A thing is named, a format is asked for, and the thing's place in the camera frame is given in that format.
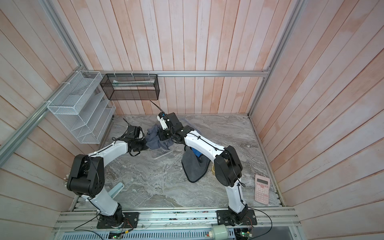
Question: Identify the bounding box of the dark grey cloth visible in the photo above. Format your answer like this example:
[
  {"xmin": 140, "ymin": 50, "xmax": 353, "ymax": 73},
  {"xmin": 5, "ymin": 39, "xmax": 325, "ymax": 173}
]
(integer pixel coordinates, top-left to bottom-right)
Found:
[{"xmin": 145, "ymin": 124, "xmax": 174, "ymax": 151}]

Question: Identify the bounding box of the clear lunch box lid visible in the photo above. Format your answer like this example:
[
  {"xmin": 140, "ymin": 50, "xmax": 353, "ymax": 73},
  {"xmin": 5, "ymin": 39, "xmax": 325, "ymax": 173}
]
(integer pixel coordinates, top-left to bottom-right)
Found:
[{"xmin": 150, "ymin": 149, "xmax": 174, "ymax": 160}]

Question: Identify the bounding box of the clear lunch box blue rim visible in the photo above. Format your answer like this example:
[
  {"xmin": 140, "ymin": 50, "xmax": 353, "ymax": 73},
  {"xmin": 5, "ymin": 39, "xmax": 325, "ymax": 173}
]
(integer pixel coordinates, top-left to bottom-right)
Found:
[{"xmin": 180, "ymin": 116, "xmax": 203, "ymax": 135}]

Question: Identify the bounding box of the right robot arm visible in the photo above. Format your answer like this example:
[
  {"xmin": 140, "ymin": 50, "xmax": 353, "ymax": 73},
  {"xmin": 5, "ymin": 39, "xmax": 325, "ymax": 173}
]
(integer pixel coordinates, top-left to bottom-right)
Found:
[{"xmin": 157, "ymin": 113, "xmax": 248, "ymax": 220}]

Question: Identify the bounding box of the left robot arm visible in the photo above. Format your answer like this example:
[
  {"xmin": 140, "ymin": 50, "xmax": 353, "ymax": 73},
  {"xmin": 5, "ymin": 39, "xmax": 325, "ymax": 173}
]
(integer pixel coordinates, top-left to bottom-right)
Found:
[{"xmin": 66, "ymin": 125, "xmax": 148, "ymax": 228}]

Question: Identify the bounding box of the yellow lunch box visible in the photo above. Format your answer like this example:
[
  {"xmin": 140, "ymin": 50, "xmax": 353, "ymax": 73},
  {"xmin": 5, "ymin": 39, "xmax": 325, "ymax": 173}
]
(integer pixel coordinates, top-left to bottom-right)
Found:
[{"xmin": 211, "ymin": 164, "xmax": 216, "ymax": 177}]

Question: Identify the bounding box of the black mesh basket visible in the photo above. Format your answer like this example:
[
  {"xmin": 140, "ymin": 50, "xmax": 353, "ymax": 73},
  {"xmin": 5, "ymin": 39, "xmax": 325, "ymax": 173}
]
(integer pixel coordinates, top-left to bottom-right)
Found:
[{"xmin": 101, "ymin": 73, "xmax": 160, "ymax": 101}]

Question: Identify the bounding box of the pale green case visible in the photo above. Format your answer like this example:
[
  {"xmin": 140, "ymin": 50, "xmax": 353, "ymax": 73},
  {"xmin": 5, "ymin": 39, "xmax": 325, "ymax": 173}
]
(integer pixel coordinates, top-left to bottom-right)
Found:
[{"xmin": 109, "ymin": 182, "xmax": 125, "ymax": 199}]

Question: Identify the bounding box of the red cup of pencils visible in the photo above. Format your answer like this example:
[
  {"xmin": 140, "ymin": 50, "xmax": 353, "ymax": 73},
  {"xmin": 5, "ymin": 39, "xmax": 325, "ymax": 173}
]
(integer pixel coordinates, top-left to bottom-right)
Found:
[{"xmin": 63, "ymin": 174, "xmax": 70, "ymax": 188}]

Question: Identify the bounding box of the pink calculator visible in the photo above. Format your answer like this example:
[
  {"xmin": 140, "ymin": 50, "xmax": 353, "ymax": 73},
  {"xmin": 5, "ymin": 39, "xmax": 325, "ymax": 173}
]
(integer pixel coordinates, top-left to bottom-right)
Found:
[{"xmin": 255, "ymin": 175, "xmax": 271, "ymax": 205}]

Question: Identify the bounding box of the white cylinder device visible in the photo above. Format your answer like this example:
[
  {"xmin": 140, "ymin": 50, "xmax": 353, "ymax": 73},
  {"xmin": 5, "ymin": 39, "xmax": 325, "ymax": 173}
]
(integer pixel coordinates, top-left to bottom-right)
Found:
[{"xmin": 208, "ymin": 225, "xmax": 229, "ymax": 240}]

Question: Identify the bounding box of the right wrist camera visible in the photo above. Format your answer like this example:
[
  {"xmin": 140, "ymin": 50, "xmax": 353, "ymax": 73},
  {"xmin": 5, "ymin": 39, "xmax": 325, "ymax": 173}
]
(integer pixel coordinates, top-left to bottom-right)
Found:
[{"xmin": 157, "ymin": 113, "xmax": 168, "ymax": 130}]

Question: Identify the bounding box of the white wire mesh shelf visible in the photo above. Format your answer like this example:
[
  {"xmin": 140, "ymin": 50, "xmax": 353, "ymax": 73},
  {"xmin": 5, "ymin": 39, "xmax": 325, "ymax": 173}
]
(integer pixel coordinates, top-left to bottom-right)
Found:
[{"xmin": 48, "ymin": 71, "xmax": 116, "ymax": 144}]

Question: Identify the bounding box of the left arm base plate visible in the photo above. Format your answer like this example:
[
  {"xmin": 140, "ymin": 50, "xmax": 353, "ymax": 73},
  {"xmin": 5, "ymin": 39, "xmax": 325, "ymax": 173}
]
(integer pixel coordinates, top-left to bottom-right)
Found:
[{"xmin": 97, "ymin": 212, "xmax": 140, "ymax": 229}]

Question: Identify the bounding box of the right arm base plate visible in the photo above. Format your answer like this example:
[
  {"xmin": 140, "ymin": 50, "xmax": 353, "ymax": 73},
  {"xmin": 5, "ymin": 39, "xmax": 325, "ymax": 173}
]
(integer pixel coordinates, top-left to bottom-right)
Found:
[{"xmin": 216, "ymin": 209, "xmax": 258, "ymax": 227}]

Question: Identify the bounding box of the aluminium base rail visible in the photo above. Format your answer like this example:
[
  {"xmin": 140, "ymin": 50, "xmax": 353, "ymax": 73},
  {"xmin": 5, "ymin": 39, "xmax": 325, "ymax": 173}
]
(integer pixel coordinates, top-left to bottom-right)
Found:
[{"xmin": 50, "ymin": 207, "xmax": 306, "ymax": 240}]

